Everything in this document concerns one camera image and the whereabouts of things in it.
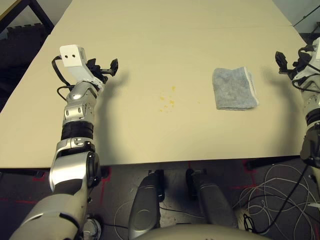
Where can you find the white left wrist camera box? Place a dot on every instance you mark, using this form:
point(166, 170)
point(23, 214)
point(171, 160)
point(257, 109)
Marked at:
point(72, 56)

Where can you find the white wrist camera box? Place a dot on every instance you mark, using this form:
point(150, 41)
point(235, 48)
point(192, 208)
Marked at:
point(72, 56)
point(313, 50)

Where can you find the beige robot torso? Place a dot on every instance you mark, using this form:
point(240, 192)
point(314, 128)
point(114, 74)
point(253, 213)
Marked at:
point(200, 233)

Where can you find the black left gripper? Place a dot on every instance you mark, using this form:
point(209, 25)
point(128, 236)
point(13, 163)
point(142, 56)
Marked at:
point(103, 72)

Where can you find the grey left robot leg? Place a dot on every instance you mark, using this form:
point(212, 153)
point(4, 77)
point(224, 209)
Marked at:
point(145, 205)

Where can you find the grey terry rag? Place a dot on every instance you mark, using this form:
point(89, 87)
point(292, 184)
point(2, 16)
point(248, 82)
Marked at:
point(235, 87)

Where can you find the black foam floor mat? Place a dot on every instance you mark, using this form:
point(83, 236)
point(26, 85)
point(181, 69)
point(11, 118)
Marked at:
point(20, 50)

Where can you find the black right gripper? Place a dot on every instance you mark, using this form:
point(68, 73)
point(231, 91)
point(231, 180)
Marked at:
point(293, 71)

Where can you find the black metal table frame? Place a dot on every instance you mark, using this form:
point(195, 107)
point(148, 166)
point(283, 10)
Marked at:
point(42, 16)

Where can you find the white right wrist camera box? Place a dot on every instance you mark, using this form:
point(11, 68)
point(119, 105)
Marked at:
point(313, 50)

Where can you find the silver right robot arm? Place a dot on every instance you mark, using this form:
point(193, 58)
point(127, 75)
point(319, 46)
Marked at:
point(311, 105)

